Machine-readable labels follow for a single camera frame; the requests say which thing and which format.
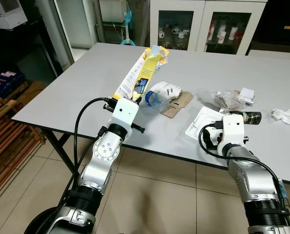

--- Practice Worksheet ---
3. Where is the yellow white product package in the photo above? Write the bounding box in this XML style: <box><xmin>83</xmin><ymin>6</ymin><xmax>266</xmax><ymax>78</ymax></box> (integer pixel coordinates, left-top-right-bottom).
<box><xmin>113</xmin><ymin>45</ymin><xmax>170</xmax><ymax>102</ymax></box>

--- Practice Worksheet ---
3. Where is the clear plastic bottle blue cap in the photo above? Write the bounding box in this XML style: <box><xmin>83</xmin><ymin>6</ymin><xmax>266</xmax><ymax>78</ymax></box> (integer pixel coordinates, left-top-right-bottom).
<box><xmin>144</xmin><ymin>90</ymin><xmax>167</xmax><ymax>112</ymax></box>

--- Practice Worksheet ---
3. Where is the white plastic tray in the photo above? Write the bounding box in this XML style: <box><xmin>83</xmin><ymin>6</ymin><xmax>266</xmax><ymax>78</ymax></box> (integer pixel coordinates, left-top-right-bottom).
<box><xmin>185</xmin><ymin>107</ymin><xmax>226</xmax><ymax>142</ymax></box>

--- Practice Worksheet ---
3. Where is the brown cardboard piece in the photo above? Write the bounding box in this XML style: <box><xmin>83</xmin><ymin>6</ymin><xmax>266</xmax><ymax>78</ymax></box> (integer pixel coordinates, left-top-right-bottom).
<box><xmin>160</xmin><ymin>92</ymin><xmax>194</xmax><ymax>119</ymax></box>

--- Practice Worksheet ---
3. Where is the clear plastic wrapper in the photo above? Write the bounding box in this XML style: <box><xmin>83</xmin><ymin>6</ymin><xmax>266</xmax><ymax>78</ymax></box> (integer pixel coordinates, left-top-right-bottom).
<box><xmin>198</xmin><ymin>89</ymin><xmax>245</xmax><ymax>110</ymax></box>

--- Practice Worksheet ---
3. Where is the dark can gold print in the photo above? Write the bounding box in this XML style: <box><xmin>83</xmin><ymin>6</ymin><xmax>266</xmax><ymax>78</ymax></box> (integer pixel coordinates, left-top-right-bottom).
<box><xmin>228</xmin><ymin>111</ymin><xmax>262</xmax><ymax>125</ymax></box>

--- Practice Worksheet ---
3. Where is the small white box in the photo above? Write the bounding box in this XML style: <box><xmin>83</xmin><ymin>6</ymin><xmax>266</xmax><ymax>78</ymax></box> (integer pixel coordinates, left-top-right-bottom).
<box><xmin>240</xmin><ymin>88</ymin><xmax>256</xmax><ymax>105</ymax></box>

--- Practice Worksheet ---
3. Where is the crumpled white tissue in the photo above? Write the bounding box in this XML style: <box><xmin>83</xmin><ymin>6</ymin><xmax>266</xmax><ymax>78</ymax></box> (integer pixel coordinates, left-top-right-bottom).
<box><xmin>271</xmin><ymin>107</ymin><xmax>290</xmax><ymax>125</ymax></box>

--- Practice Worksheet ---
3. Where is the white glass door cabinet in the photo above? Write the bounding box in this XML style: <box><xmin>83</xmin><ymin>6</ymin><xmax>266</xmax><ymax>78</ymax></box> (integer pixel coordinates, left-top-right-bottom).
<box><xmin>150</xmin><ymin>0</ymin><xmax>267</xmax><ymax>55</ymax></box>

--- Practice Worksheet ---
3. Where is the blue cardboard box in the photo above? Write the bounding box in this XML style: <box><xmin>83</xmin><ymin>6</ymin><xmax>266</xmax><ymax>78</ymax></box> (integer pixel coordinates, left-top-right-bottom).
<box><xmin>0</xmin><ymin>71</ymin><xmax>26</xmax><ymax>98</ymax></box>

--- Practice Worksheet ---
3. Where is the wooden slatted rack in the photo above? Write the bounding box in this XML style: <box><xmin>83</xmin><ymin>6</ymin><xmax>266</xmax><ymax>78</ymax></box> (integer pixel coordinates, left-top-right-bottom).
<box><xmin>0</xmin><ymin>83</ymin><xmax>43</xmax><ymax>195</ymax></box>

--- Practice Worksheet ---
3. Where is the black desk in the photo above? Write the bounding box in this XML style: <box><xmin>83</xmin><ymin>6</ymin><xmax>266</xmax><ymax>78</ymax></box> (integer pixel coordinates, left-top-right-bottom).
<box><xmin>0</xmin><ymin>19</ymin><xmax>62</xmax><ymax>93</ymax></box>

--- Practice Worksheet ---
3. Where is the white computer case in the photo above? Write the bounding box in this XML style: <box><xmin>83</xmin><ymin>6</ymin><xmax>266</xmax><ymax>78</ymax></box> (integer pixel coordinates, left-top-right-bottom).
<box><xmin>0</xmin><ymin>0</ymin><xmax>28</xmax><ymax>31</ymax></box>

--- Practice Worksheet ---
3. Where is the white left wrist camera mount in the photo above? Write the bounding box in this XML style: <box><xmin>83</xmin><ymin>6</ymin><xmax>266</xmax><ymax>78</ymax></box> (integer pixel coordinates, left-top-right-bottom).
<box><xmin>111</xmin><ymin>97</ymin><xmax>139</xmax><ymax>130</ymax></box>

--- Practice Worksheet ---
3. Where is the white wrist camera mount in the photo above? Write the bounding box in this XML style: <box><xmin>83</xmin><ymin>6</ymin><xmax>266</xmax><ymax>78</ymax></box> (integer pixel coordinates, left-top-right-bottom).
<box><xmin>218</xmin><ymin>113</ymin><xmax>246</xmax><ymax>152</ymax></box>
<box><xmin>111</xmin><ymin>97</ymin><xmax>139</xmax><ymax>130</ymax></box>

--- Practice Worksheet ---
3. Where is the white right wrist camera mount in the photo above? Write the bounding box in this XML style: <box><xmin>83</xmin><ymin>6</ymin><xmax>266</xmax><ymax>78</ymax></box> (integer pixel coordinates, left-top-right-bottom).
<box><xmin>218</xmin><ymin>113</ymin><xmax>246</xmax><ymax>152</ymax></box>

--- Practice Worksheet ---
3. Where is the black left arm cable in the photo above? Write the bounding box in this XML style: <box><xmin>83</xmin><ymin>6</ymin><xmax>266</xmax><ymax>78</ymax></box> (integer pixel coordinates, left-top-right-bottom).
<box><xmin>38</xmin><ymin>97</ymin><xmax>114</xmax><ymax>230</ymax></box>

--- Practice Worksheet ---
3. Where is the black table leg frame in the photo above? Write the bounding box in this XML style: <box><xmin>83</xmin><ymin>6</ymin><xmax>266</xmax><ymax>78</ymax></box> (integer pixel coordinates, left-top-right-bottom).
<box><xmin>38</xmin><ymin>128</ymin><xmax>87</xmax><ymax>171</ymax></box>

